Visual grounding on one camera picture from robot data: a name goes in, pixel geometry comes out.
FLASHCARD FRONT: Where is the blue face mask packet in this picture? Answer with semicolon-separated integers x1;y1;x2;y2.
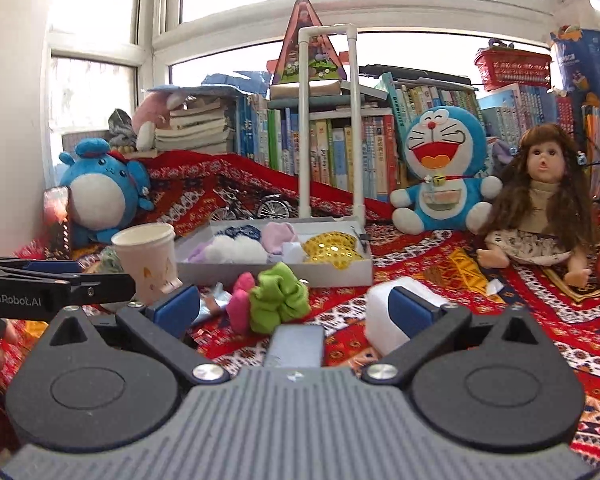
190;284;236;331

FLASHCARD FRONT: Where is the white cardboard box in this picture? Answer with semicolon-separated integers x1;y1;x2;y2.
174;217;375;289

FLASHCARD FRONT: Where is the bright green scrunchie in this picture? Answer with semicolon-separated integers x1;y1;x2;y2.
249;261;312;335

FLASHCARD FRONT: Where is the colourful triangular box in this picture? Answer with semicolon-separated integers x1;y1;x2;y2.
269;0;350;86

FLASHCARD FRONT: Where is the pink plush rabbit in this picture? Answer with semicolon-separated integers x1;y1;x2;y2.
131;91;191;152

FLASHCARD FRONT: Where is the red patterned blanket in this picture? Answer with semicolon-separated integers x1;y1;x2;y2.
0;150;600;466

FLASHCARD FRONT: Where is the purple plush toy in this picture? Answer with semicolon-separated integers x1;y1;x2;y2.
186;240;216;264

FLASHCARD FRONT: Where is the round blue plush toy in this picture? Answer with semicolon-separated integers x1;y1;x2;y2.
57;138;156;246

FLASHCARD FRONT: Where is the black model bicycle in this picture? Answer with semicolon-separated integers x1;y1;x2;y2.
209;191;301;223

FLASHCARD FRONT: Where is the red plastic basket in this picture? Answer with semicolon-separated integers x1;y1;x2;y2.
474;45;553;92

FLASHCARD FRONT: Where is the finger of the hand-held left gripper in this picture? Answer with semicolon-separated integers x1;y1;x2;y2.
69;272;137;307
0;256;86;281

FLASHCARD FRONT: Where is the blue cat plush toy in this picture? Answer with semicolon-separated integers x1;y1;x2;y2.
390;106;503;236

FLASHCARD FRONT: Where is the tall blue box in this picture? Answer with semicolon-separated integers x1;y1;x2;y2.
550;25;600;111

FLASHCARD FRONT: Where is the grey plaid cloth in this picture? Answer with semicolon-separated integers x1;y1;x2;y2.
107;109;138;148

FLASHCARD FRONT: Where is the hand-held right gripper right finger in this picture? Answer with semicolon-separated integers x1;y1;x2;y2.
362;287;556;386

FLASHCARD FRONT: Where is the gold sequin heart pillow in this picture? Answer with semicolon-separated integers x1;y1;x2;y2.
301;230;363;267

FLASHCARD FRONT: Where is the black flat case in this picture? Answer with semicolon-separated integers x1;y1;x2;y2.
357;64;473;86

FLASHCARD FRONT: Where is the white paper cup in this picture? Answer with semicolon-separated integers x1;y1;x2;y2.
111;223;182;306

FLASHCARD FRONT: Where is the brown-haired doll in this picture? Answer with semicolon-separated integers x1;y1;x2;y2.
477;126;600;303

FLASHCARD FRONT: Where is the pink scrunchie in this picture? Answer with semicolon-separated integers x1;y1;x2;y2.
226;272;258;335

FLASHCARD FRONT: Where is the row of books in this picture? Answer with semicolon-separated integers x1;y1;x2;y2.
232;80;600;201

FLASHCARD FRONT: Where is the green checkered scrunchie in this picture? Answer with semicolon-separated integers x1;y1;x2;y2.
97;250;123;276

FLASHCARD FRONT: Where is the white foam block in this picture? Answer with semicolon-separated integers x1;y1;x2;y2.
365;276;451;356

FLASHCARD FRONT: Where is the stack of lying books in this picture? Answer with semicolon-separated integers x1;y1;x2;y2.
152;95;236;153

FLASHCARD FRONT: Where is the white plush toy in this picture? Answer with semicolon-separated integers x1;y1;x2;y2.
205;235;271;264

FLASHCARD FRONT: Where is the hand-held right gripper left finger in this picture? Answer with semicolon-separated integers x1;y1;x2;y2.
45;284;231;386

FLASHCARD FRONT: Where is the white pipe frame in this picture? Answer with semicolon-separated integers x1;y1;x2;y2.
297;24;366;228

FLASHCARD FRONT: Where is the blue floral pouch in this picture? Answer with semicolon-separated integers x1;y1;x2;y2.
212;225;263;243

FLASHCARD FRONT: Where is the white window frame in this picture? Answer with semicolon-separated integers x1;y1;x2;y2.
45;0;600;126

